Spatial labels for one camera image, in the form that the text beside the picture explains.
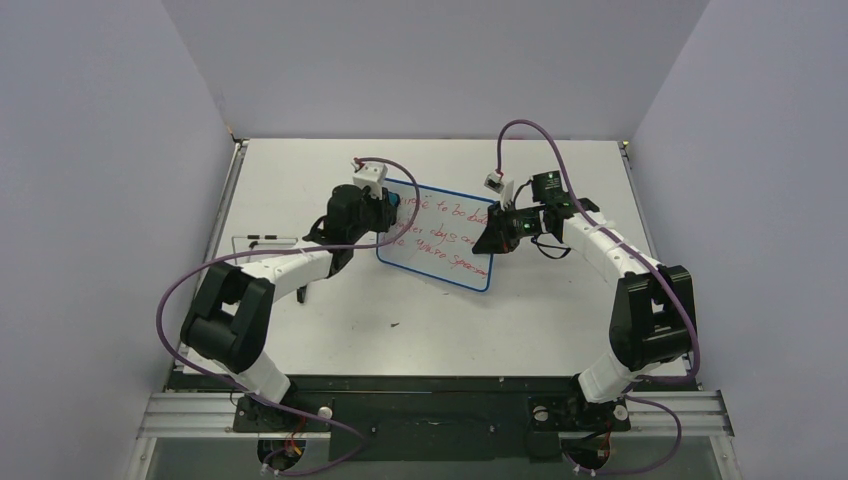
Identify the blue and black eraser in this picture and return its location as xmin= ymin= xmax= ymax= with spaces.
xmin=387 ymin=191 xmax=400 ymax=211

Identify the blue framed whiteboard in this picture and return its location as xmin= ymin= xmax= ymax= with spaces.
xmin=376 ymin=179 xmax=493 ymax=292

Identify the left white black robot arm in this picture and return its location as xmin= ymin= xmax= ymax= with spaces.
xmin=180 ymin=184 xmax=400 ymax=430

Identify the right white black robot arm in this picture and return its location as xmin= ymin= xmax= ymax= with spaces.
xmin=472 ymin=171 xmax=697 ymax=431

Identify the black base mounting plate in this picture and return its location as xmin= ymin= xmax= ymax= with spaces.
xmin=233 ymin=375 xmax=671 ymax=469

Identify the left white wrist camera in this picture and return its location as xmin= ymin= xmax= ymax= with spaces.
xmin=352 ymin=158 xmax=388 ymax=198

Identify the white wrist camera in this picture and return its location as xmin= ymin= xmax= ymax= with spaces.
xmin=483 ymin=170 xmax=515 ymax=210
xmin=352 ymin=158 xmax=388 ymax=198

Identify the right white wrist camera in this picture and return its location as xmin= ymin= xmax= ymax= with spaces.
xmin=483 ymin=170 xmax=515 ymax=210

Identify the wire whiteboard stand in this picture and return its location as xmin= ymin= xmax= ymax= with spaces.
xmin=230 ymin=234 xmax=299 ymax=265

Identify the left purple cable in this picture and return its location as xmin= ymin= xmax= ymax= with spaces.
xmin=155 ymin=156 xmax=421 ymax=478

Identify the aluminium rail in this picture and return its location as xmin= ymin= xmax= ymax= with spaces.
xmin=137 ymin=391 xmax=733 ymax=439

